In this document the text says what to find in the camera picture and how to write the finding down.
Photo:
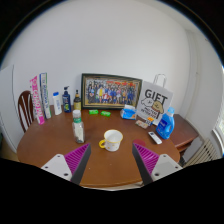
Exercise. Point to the brown wooden side table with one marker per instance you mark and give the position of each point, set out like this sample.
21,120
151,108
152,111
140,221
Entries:
183,131

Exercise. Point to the long pink box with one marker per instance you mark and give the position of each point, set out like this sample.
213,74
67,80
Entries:
37,103

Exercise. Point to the white paper gift bag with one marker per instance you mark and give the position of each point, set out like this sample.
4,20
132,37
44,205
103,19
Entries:
155,100

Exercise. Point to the white remote control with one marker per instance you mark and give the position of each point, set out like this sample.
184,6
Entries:
155,137

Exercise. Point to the dark blue pump bottle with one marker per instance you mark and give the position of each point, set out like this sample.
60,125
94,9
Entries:
66,102

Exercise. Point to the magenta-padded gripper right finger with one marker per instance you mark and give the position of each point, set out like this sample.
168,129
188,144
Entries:
163,165

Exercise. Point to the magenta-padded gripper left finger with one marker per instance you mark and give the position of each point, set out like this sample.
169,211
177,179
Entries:
59,165

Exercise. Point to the dark bottle with yellow label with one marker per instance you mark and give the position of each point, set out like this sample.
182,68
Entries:
77,103

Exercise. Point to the white radiator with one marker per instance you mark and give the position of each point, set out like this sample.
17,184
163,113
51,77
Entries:
201,154

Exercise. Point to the framed group photo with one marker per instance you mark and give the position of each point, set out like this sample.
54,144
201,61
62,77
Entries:
111,90

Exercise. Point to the clear green-labelled drink bottle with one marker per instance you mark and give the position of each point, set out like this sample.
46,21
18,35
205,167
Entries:
78,130

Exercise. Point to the brown wooden chair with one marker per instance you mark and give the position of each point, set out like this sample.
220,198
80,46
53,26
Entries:
23,100

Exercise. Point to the small patterned snack pack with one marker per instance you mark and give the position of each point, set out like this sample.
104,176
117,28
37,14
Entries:
141,124

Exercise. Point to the flat round red coaster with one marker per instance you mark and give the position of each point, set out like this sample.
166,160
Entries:
140,142

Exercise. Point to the colourful puzzle cube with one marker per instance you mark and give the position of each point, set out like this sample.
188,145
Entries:
150,121

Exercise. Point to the blue detergent jug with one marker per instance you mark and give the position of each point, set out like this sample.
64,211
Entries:
165,126

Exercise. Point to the white flat board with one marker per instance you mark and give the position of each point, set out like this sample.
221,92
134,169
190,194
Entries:
7,103

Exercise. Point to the white bottle with blue cap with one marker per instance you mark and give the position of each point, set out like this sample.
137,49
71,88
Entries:
57,105

